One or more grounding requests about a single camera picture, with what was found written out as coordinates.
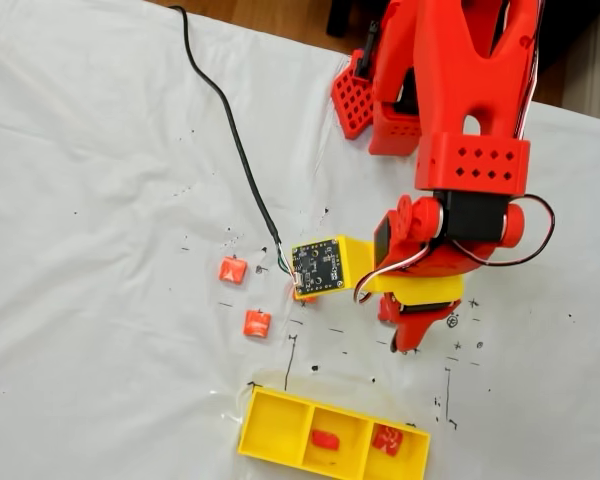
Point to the yellow three-compartment box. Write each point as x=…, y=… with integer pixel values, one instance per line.
x=275, y=425

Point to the black table clamp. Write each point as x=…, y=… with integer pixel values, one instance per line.
x=362, y=55

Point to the white plastic table cover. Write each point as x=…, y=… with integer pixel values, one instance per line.
x=80, y=200

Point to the camera board on yellow mount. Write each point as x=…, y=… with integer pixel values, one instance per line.
x=320, y=267

